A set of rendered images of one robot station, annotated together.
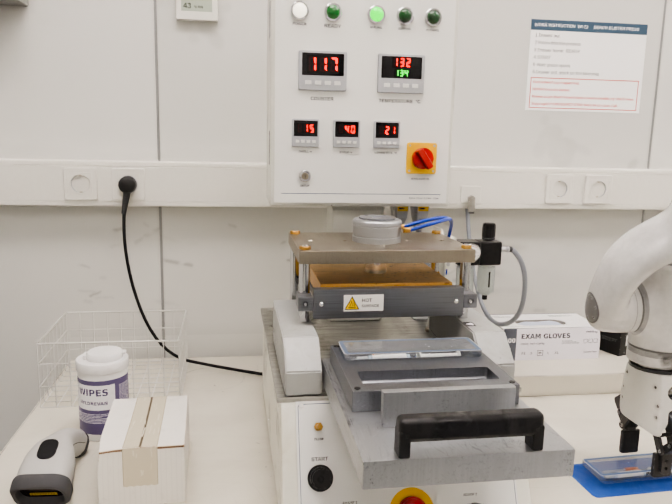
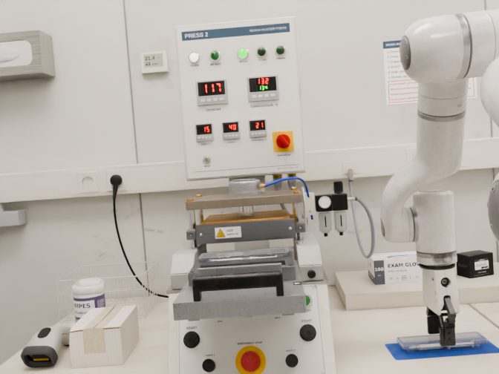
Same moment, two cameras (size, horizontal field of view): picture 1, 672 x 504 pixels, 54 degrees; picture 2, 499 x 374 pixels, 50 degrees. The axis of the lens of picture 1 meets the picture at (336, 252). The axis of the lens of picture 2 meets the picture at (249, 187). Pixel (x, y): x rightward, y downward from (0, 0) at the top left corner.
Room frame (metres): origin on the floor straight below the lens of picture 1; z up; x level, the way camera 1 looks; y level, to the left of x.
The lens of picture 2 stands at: (-0.24, -0.35, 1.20)
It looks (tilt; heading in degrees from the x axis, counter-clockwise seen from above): 3 degrees down; 12
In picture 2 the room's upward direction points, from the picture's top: 4 degrees counter-clockwise
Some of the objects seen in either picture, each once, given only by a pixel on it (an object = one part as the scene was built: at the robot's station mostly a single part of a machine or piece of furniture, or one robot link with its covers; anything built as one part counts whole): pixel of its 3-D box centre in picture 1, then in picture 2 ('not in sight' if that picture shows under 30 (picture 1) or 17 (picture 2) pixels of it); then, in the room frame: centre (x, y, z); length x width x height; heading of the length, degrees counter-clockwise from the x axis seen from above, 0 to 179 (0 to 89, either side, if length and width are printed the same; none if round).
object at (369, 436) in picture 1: (428, 395); (243, 278); (0.75, -0.12, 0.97); 0.30 x 0.22 x 0.08; 9
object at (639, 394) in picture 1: (651, 391); (438, 285); (0.97, -0.50, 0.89); 0.10 x 0.08 x 0.11; 12
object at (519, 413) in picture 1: (470, 431); (237, 285); (0.61, -0.14, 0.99); 0.15 x 0.02 x 0.04; 99
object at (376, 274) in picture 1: (380, 267); (249, 212); (1.05, -0.07, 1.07); 0.22 x 0.17 x 0.10; 99
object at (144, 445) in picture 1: (147, 447); (106, 334); (0.94, 0.29, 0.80); 0.19 x 0.13 x 0.09; 8
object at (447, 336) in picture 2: (667, 459); (448, 332); (0.92, -0.51, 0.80); 0.03 x 0.03 x 0.07; 12
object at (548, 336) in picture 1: (540, 335); (408, 266); (1.45, -0.47, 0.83); 0.23 x 0.12 x 0.07; 98
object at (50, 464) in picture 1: (56, 454); (53, 339); (0.92, 0.42, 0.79); 0.20 x 0.08 x 0.08; 8
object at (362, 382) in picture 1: (417, 372); (243, 266); (0.79, -0.11, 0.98); 0.20 x 0.17 x 0.03; 99
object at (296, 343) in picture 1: (294, 342); (190, 262); (0.96, 0.06, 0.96); 0.25 x 0.05 x 0.07; 9
